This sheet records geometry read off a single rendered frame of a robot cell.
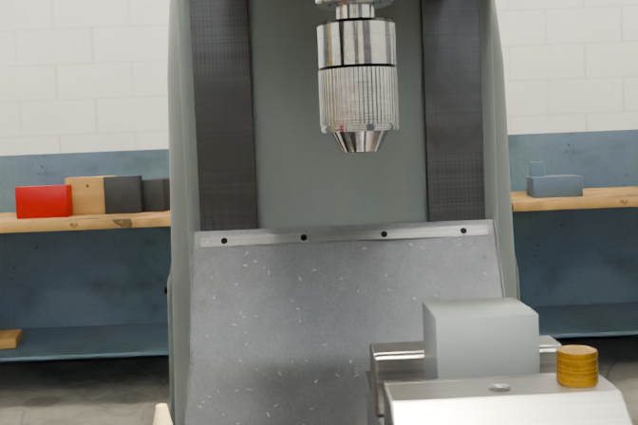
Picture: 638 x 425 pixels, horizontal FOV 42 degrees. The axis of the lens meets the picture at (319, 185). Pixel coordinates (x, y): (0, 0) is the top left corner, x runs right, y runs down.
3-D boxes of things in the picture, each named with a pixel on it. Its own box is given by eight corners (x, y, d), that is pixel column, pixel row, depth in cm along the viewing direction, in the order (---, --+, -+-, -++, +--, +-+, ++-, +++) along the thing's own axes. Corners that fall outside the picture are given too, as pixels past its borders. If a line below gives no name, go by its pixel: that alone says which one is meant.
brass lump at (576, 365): (604, 386, 44) (603, 353, 44) (564, 388, 44) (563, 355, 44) (590, 375, 47) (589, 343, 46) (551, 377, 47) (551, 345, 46)
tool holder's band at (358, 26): (319, 46, 52) (318, 29, 52) (394, 42, 51) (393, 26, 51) (314, 36, 47) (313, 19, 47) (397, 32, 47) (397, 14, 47)
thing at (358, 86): (322, 134, 52) (319, 46, 52) (397, 130, 52) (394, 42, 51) (318, 133, 47) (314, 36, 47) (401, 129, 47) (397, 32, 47)
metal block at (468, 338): (541, 415, 48) (538, 313, 47) (439, 420, 48) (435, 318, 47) (517, 388, 53) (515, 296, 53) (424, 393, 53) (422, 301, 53)
